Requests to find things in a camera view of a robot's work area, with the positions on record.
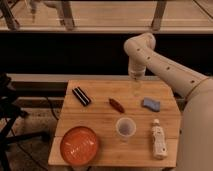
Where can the black rectangular box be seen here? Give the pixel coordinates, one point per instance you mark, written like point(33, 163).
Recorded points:
point(81, 96)

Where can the translucent clear gripper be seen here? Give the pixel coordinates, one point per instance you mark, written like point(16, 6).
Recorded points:
point(136, 87)

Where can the orange bowl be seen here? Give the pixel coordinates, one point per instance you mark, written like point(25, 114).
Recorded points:
point(79, 146)

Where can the blue sponge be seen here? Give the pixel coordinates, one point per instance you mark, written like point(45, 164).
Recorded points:
point(151, 104)

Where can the red sausage-shaped object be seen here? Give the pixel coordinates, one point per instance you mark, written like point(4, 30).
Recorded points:
point(116, 105)

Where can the black office chair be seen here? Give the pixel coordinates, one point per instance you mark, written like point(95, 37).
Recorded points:
point(9, 110)

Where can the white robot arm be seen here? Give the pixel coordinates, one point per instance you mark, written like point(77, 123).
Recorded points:
point(195, 147)

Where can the white plastic bottle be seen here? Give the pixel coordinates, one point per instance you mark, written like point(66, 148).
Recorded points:
point(159, 141)

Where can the wooden folding table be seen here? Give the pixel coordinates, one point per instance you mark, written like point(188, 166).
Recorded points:
point(100, 116)

